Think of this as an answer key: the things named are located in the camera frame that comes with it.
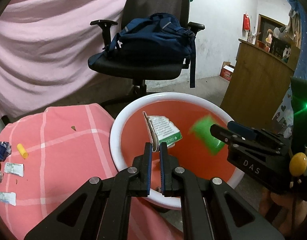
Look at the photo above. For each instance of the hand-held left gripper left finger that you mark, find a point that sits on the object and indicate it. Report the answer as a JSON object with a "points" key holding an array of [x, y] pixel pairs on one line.
{"points": [[149, 170]]}

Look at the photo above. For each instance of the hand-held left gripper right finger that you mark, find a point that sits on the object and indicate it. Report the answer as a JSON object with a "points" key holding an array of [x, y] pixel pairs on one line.
{"points": [[163, 170]]}

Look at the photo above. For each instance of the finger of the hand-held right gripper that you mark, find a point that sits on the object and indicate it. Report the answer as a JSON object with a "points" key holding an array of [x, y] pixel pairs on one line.
{"points": [[218, 132], [243, 128]]}

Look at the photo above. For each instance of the green packet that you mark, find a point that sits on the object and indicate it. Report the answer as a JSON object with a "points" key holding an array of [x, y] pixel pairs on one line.
{"points": [[206, 135]]}

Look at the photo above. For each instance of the red bucket with white rim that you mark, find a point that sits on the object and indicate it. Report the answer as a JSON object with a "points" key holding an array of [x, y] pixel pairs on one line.
{"points": [[193, 165]]}

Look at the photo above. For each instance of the torn green white box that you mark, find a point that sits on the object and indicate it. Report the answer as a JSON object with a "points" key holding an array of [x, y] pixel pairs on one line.
{"points": [[166, 130]]}

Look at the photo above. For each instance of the yellow tube cap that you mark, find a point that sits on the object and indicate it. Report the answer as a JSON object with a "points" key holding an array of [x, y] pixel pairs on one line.
{"points": [[22, 151]]}

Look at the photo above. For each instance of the white label slip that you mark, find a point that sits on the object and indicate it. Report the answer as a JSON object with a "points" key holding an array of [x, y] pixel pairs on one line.
{"points": [[14, 169], [6, 198]]}

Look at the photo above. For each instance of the blue wrapper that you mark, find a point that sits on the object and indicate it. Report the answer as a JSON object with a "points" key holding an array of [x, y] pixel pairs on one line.
{"points": [[1, 151]]}

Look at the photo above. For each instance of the person's right hand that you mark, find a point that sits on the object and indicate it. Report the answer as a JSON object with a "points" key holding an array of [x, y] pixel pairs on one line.
{"points": [[281, 210]]}

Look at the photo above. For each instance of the yellow round charm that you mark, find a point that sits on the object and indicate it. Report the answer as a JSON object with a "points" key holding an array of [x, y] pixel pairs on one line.
{"points": [[298, 163]]}

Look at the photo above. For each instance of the wooden cabinet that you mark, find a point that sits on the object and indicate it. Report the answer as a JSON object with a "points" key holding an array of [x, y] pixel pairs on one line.
{"points": [[256, 80]]}

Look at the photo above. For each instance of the cardboard box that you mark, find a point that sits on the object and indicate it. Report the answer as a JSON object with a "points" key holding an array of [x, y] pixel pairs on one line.
{"points": [[227, 72]]}

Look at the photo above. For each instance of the pink checkered tablecloth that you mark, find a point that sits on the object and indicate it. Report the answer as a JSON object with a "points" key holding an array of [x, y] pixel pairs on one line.
{"points": [[68, 155]]}

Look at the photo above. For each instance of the dark printed box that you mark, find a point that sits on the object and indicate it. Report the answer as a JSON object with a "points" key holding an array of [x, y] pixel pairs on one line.
{"points": [[279, 47]]}

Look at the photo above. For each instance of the doll figure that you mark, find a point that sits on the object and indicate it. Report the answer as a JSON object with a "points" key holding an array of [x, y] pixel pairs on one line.
{"points": [[269, 36]]}

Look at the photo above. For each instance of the red hanging ornament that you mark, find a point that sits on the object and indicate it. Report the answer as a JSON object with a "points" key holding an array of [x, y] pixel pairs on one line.
{"points": [[247, 21]]}

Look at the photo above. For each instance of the blue backpack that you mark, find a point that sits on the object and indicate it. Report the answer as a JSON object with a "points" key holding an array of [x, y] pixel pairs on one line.
{"points": [[153, 37]]}

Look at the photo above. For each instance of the black office chair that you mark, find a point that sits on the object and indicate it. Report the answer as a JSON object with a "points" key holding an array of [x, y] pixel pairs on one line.
{"points": [[156, 5]]}

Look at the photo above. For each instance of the pink hanging sheet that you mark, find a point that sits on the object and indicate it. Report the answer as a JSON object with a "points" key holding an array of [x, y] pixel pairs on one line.
{"points": [[43, 42]]}

